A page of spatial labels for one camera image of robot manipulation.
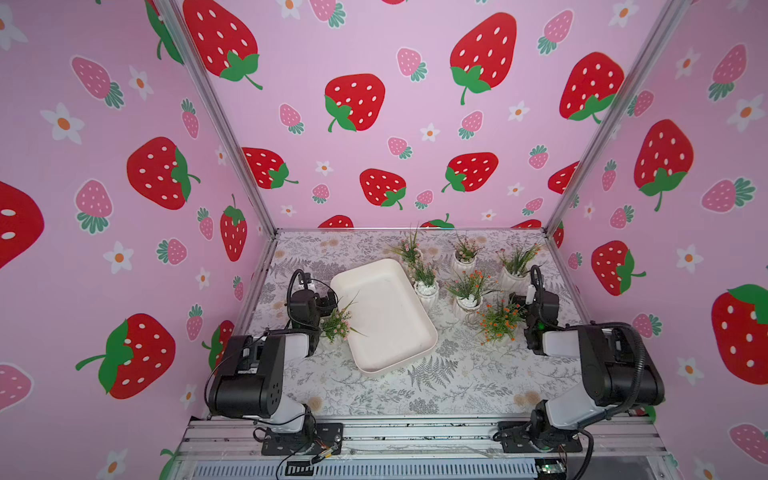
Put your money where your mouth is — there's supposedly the pink flower plant pot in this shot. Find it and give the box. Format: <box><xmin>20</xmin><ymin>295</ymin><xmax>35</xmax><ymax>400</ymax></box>
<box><xmin>320</xmin><ymin>297</ymin><xmax>361</xmax><ymax>344</ymax></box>

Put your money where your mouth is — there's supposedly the orange pink flower potted plant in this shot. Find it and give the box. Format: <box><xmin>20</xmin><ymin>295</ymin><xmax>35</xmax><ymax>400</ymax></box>
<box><xmin>446</xmin><ymin>270</ymin><xmax>496</xmax><ymax>321</ymax></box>

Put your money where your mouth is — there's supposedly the white pot green plant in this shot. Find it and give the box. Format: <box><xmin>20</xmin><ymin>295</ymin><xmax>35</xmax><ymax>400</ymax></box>
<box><xmin>413</xmin><ymin>259</ymin><xmax>440</xmax><ymax>313</ymax></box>

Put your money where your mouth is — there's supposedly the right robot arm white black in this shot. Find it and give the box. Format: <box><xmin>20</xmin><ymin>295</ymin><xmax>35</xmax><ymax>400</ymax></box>
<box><xmin>497</xmin><ymin>290</ymin><xmax>664</xmax><ymax>451</ymax></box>

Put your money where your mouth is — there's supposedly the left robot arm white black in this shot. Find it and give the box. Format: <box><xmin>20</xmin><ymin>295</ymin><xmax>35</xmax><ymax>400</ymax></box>
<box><xmin>206</xmin><ymin>288</ymin><xmax>338</xmax><ymax>435</ymax></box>

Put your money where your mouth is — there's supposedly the back right grass potted plant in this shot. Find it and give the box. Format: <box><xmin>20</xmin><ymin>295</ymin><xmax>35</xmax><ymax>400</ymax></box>
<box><xmin>497</xmin><ymin>243</ymin><xmax>541</xmax><ymax>294</ymax></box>

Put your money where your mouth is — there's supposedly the white rectangular storage tray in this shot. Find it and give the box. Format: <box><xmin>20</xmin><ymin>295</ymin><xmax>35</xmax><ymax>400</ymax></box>
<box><xmin>331</xmin><ymin>259</ymin><xmax>439</xmax><ymax>377</ymax></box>

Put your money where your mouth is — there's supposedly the back centre potted plant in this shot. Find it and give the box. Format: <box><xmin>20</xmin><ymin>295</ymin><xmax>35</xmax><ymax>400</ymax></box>
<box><xmin>452</xmin><ymin>235</ymin><xmax>483</xmax><ymax>276</ymax></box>

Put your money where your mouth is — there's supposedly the back left pink potted plant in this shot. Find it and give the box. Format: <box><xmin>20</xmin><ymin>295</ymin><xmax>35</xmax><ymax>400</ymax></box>
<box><xmin>390</xmin><ymin>229</ymin><xmax>423</xmax><ymax>270</ymax></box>

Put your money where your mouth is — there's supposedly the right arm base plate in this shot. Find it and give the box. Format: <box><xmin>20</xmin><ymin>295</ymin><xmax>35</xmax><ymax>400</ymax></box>
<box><xmin>491</xmin><ymin>421</ymin><xmax>583</xmax><ymax>453</ymax></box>

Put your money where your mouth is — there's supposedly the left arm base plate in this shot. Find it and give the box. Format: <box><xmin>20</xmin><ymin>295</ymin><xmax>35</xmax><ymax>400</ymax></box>
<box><xmin>260</xmin><ymin>420</ymin><xmax>344</xmax><ymax>457</ymax></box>

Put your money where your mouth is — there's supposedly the aluminium front rail frame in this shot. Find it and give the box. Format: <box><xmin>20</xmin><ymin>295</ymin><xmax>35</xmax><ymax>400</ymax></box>
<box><xmin>165</xmin><ymin>414</ymin><xmax>683</xmax><ymax>479</ymax></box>

